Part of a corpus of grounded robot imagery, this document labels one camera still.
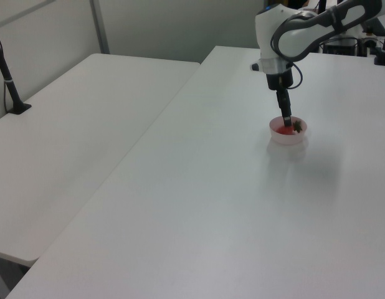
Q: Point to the red strawberry with green leaves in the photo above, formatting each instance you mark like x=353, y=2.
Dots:
x=296, y=127

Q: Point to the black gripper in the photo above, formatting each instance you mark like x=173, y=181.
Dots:
x=279, y=81

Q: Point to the grey background lab equipment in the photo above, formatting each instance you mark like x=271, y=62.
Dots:
x=370, y=37

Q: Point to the pink plastic bowl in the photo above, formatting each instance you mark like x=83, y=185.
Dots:
x=286, y=140

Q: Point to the adjacent white table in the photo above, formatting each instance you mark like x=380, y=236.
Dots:
x=71, y=140

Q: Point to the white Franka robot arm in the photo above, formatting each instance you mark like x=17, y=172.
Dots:
x=304, y=34

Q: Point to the black electronics box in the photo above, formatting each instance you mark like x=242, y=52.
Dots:
x=339, y=48

